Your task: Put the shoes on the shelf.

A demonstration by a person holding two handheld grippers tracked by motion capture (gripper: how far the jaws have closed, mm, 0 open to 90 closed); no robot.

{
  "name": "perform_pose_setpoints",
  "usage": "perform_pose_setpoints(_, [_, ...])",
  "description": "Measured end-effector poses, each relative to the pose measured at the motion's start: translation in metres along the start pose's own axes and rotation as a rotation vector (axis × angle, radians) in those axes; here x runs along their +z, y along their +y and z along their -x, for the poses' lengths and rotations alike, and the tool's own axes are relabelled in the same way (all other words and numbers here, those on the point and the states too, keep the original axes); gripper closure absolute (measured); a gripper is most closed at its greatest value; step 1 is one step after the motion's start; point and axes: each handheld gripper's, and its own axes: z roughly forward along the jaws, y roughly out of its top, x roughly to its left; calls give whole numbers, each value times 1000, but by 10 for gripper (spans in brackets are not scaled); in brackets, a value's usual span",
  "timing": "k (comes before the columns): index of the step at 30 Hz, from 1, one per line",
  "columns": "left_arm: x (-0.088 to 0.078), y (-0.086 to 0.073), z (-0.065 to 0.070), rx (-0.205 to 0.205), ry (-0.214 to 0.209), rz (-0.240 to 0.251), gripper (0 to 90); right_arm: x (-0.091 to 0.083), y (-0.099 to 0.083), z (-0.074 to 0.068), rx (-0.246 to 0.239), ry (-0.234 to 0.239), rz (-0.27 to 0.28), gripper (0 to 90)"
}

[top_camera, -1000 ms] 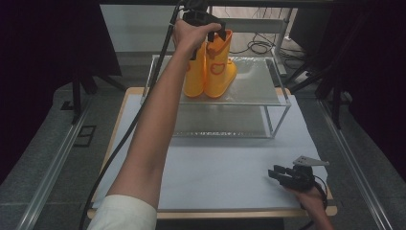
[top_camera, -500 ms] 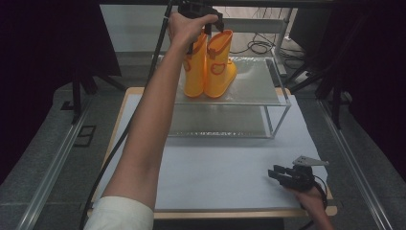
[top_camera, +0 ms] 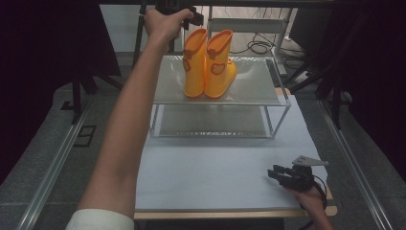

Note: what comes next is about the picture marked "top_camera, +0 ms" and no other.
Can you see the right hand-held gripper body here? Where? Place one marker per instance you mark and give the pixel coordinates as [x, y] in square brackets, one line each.
[300, 179]

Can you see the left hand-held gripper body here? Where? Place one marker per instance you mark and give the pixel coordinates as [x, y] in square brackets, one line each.
[169, 6]

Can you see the yellow duck rain boot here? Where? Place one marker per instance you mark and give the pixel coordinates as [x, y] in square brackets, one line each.
[194, 76]
[220, 81]

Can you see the two-tier metal frame rack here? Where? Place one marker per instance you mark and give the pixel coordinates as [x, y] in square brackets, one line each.
[255, 86]

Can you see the person's left hand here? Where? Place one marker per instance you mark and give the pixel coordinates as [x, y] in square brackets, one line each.
[162, 27]

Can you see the person's right hand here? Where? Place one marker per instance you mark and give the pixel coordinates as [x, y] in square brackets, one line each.
[311, 199]

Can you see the white board panel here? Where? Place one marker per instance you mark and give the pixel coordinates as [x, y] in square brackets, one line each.
[123, 28]

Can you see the grey metal stand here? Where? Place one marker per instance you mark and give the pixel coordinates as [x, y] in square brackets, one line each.
[255, 25]

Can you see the white table mat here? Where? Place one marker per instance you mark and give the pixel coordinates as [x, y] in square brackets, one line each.
[210, 175]

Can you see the black stand legs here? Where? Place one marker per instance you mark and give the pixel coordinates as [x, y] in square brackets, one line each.
[335, 102]
[76, 96]

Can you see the dark curtain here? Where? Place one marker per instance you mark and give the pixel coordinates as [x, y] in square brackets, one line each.
[379, 80]
[35, 64]

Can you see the white shirt sleeve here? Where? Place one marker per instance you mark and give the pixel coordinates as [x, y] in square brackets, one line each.
[102, 220]

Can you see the aluminium floor rail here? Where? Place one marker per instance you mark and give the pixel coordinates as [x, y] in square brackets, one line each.
[354, 166]
[52, 169]

